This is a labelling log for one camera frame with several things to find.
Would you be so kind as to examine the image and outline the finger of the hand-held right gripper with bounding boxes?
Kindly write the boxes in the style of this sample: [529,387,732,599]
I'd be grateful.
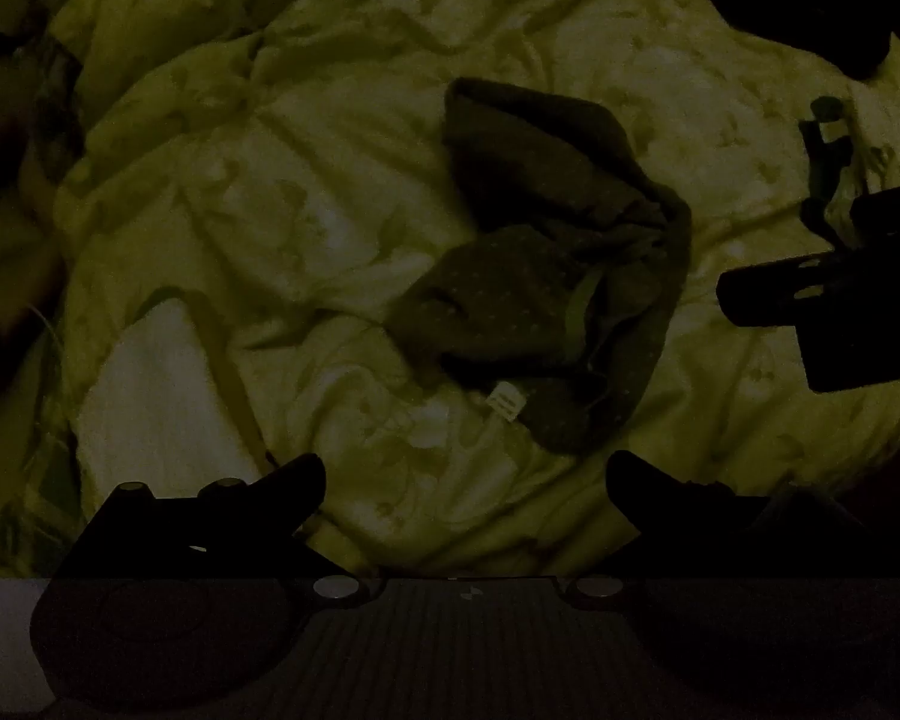
[799,97,869,250]
[717,247,865,329]

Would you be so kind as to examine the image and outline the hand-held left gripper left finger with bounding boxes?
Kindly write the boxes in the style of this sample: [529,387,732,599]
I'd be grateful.
[71,454,347,580]

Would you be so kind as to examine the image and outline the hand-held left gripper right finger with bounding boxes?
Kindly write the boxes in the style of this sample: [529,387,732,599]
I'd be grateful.
[598,450,872,580]

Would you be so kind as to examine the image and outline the dark dotted garment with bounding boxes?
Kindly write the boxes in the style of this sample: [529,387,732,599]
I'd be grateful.
[382,77,693,457]

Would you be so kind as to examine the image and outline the white folded cloth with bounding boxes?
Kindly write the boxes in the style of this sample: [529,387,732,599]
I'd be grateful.
[75,298,272,500]

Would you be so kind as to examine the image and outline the light printed blanket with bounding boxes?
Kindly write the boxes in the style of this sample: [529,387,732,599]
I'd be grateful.
[0,0,900,578]

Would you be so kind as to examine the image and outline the light pillow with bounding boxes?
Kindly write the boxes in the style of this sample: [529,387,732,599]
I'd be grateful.
[49,0,286,117]

